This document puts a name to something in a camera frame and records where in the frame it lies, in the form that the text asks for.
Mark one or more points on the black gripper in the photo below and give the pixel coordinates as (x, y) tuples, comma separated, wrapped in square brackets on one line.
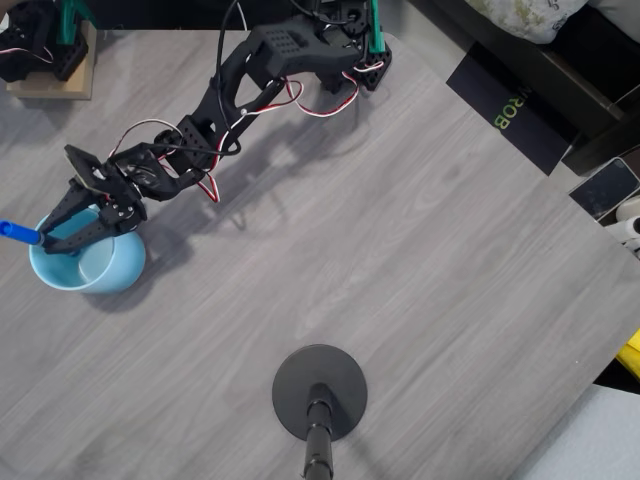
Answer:
[(111, 214)]

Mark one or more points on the blue capped marker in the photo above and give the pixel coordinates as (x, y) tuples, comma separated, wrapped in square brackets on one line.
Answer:
[(20, 232)]

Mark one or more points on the green clamp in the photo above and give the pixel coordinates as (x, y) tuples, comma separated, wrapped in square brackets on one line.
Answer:
[(67, 27), (377, 40)]

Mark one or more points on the light blue ceramic mug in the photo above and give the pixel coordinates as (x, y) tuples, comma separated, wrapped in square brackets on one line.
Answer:
[(125, 265)]

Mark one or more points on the black smartphone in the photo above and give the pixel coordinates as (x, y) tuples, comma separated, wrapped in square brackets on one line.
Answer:
[(605, 187)]

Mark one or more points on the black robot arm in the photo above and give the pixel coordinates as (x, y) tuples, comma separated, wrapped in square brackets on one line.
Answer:
[(285, 45)]

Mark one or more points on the yellow object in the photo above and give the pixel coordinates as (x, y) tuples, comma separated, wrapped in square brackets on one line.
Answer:
[(631, 355)]

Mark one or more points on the dark furniture frame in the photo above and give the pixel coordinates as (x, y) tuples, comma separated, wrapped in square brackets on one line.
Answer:
[(575, 75)]

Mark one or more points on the black box with green letters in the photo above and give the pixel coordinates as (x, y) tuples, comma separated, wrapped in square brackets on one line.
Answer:
[(505, 85)]

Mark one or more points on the white plastic device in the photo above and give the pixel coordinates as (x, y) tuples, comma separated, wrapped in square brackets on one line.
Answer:
[(632, 235)]

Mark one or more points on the plain white pillow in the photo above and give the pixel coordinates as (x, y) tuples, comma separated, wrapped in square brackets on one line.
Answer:
[(620, 10)]

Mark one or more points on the white round object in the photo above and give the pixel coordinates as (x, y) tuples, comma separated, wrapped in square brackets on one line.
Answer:
[(631, 207)]

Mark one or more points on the black round base camera stand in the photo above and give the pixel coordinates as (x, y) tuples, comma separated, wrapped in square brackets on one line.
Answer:
[(300, 380)]

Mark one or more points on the patterned white pillow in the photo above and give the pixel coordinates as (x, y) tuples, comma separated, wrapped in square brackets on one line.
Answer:
[(525, 20)]

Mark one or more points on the wooden base block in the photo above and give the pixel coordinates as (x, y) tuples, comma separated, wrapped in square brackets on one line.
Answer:
[(60, 90)]

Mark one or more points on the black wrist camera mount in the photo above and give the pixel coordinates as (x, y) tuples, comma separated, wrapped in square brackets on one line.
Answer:
[(85, 170)]

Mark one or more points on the black leader arm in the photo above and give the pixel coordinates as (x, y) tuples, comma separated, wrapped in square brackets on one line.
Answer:
[(25, 55)]

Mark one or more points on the pale grey fabric surface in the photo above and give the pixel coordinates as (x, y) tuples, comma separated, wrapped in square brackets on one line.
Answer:
[(600, 440)]

